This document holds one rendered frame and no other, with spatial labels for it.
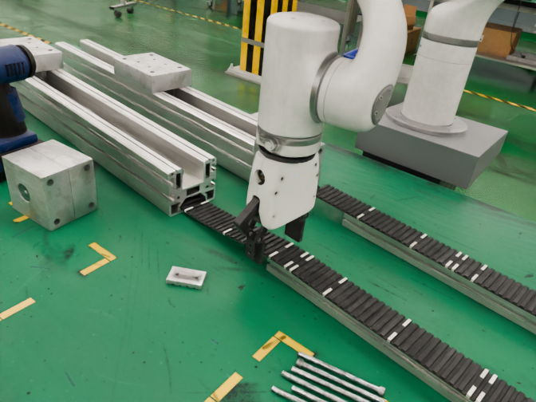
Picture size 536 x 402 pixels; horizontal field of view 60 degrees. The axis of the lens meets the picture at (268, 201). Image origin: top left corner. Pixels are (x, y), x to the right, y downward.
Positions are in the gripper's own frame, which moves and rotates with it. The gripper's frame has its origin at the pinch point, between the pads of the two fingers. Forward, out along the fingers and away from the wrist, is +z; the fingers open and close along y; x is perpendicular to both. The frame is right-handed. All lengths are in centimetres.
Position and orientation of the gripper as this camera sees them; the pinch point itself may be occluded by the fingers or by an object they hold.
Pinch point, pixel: (274, 242)
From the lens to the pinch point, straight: 69.4
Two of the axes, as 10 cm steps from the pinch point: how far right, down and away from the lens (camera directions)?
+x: -7.1, -4.2, 5.6
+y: 6.9, -3.2, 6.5
